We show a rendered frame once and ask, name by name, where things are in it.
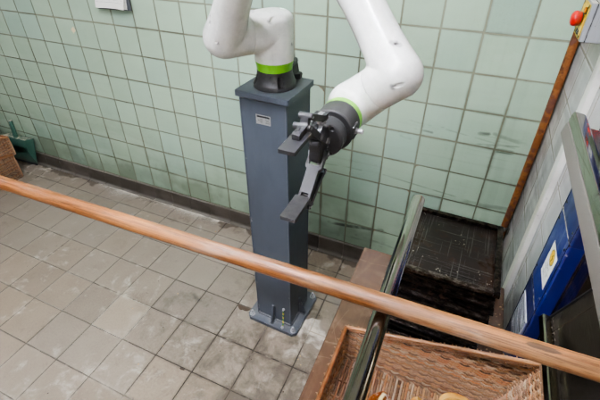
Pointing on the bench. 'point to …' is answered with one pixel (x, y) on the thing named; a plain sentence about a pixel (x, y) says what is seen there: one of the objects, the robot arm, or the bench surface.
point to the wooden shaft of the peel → (552, 355)
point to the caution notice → (548, 264)
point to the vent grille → (520, 316)
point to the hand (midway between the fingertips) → (289, 184)
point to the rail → (587, 149)
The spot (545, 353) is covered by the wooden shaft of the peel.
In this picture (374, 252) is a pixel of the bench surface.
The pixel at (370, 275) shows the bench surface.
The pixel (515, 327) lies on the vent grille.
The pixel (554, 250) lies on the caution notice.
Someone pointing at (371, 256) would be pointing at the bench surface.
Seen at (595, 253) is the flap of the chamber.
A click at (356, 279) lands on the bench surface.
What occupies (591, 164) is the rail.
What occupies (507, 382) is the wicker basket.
